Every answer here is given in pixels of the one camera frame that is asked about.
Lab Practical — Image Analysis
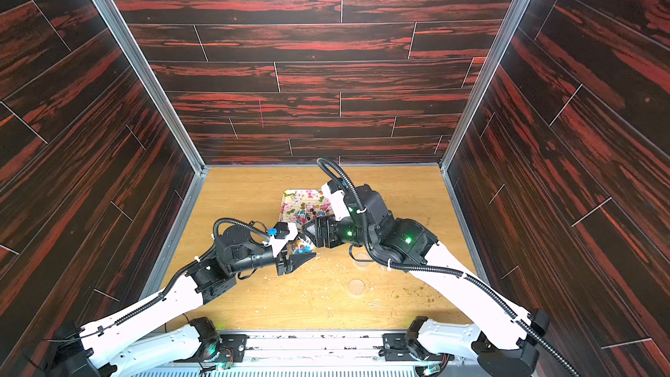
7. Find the candy jar with lid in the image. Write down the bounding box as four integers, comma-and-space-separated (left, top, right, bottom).
291, 237, 314, 254

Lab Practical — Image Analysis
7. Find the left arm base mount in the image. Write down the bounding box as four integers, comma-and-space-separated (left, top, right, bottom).
187, 318, 248, 375

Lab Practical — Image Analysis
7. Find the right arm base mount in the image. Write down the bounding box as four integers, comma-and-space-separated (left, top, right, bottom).
378, 316, 455, 376

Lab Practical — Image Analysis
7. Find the right black corrugated cable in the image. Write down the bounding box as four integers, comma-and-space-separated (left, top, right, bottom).
316, 157, 579, 377

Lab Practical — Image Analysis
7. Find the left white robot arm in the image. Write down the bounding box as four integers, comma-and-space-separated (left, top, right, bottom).
44, 217, 314, 376

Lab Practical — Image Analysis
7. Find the black corrugated cable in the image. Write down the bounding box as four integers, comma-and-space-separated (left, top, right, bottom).
316, 157, 579, 377
211, 217, 270, 244

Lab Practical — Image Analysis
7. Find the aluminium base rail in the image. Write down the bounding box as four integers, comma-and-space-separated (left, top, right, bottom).
139, 330, 487, 376

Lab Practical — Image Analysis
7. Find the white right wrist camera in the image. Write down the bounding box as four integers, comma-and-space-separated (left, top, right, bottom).
321, 179, 351, 221

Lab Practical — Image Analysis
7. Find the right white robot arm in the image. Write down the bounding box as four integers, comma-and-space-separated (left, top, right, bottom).
303, 180, 549, 376

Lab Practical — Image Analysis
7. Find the floral rectangular tray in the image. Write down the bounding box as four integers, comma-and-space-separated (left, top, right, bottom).
278, 190, 333, 230

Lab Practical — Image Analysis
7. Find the left black corrugated cable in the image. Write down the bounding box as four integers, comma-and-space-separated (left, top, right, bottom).
211, 217, 270, 244

